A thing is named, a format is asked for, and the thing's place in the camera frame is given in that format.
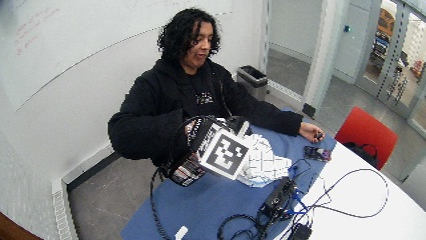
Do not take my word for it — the the person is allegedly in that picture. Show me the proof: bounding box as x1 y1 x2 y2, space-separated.
106 8 327 168

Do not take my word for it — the black bag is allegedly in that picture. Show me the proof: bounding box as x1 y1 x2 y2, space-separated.
342 141 379 169

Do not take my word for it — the small white plastic piece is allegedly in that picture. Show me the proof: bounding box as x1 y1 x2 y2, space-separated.
173 225 190 240

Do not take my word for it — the thin black cable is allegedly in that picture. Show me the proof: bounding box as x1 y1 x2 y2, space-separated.
290 159 390 234

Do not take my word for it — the brown wooden furniture edge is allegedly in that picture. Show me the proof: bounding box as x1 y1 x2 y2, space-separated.
0 212 43 240

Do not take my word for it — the dark smartphone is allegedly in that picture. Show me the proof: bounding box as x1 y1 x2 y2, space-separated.
303 145 332 163

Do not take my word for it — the white cube with black markers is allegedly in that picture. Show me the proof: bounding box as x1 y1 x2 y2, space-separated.
195 128 252 181

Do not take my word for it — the red chair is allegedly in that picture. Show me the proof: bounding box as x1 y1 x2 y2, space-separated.
334 106 399 171

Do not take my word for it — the black power adapter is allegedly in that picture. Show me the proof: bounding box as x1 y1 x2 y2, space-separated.
288 223 314 240

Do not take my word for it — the white cloth with grid lines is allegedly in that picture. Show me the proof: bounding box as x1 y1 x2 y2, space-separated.
235 133 294 188

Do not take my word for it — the black camera device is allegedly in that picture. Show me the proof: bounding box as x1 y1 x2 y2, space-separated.
256 177 298 222

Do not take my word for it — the blue cable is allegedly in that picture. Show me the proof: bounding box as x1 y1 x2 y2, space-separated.
284 164 311 216

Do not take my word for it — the grey trash bin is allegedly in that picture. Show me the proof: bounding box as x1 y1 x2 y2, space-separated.
235 64 268 102

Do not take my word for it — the black coiled cable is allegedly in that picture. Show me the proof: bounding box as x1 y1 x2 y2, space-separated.
215 213 271 240

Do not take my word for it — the white wall heater vent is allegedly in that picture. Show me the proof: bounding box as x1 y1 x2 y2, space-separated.
49 142 117 240

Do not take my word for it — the blue table mat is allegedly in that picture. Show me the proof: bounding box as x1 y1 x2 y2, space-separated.
119 106 338 240

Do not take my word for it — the white wall board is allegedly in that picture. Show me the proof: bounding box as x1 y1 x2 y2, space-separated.
0 0 234 112

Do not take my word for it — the thick black glove cable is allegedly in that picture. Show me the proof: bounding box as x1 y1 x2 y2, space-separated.
149 167 173 240

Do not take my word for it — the glass door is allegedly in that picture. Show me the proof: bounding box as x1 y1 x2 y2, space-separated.
354 0 426 134

